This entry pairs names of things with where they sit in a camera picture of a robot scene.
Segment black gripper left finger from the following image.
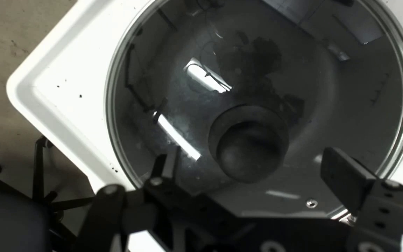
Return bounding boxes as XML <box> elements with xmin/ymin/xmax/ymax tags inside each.
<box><xmin>75</xmin><ymin>147</ymin><xmax>246</xmax><ymax>252</ymax></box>

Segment glass pot lid black knob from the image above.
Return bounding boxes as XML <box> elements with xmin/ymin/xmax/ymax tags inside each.
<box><xmin>105</xmin><ymin>0</ymin><xmax>403</xmax><ymax>221</ymax></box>

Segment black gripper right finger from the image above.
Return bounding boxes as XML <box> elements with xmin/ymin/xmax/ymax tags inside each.
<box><xmin>320</xmin><ymin>147</ymin><xmax>403</xmax><ymax>252</ymax></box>

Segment swivel chair with star base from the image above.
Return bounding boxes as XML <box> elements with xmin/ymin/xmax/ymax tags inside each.
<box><xmin>0</xmin><ymin>134</ymin><xmax>98</xmax><ymax>252</ymax></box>

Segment white plastic tray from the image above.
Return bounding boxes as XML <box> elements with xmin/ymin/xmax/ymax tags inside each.
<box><xmin>5</xmin><ymin>0</ymin><xmax>403</xmax><ymax>252</ymax></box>

